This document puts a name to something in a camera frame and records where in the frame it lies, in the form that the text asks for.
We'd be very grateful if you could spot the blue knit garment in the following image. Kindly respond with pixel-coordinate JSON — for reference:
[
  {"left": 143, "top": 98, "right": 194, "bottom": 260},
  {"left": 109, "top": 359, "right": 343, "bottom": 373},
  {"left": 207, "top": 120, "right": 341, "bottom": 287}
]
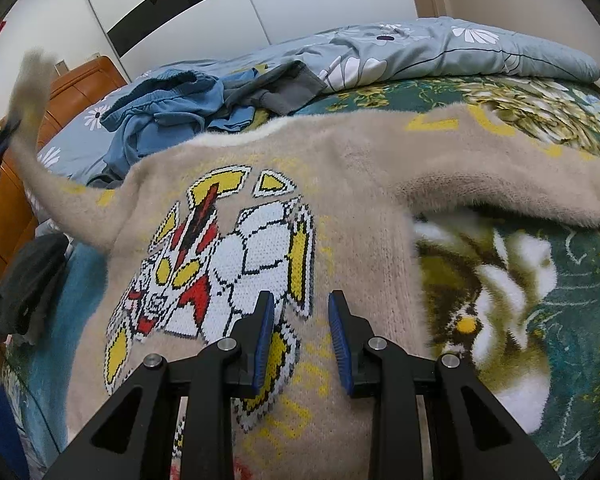
[{"left": 100, "top": 66, "right": 258, "bottom": 179}]

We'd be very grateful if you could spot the beige fuzzy robot-print sweater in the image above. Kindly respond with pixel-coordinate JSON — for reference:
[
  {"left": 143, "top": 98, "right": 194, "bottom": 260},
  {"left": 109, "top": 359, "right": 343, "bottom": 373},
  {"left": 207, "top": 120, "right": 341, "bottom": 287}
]
[{"left": 7, "top": 49, "right": 600, "bottom": 480}]

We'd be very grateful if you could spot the teal floral bed blanket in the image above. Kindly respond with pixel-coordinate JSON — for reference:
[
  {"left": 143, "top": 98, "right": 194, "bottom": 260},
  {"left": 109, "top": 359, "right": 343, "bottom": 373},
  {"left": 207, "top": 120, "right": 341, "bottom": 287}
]
[{"left": 0, "top": 75, "right": 600, "bottom": 480}]

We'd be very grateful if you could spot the dark grey garment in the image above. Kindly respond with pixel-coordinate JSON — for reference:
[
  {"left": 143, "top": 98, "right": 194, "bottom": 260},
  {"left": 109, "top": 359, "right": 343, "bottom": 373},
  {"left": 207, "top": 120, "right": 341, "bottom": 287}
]
[{"left": 222, "top": 61, "right": 326, "bottom": 116}]

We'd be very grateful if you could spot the white wardrobe with black stripe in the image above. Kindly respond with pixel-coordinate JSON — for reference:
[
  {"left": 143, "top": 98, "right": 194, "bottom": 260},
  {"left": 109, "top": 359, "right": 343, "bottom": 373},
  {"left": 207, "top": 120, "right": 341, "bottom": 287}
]
[{"left": 88, "top": 0, "right": 417, "bottom": 78}]

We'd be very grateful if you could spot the orange wooden headboard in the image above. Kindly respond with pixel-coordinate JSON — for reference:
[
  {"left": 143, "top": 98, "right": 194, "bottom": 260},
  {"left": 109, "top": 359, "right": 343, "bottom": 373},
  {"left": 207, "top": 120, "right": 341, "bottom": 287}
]
[{"left": 0, "top": 50, "right": 125, "bottom": 278}]

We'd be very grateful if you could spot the light blue floral duvet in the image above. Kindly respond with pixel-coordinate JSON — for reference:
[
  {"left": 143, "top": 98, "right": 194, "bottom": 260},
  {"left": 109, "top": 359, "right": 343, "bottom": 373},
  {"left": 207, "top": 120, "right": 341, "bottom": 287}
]
[{"left": 38, "top": 18, "right": 600, "bottom": 188}]

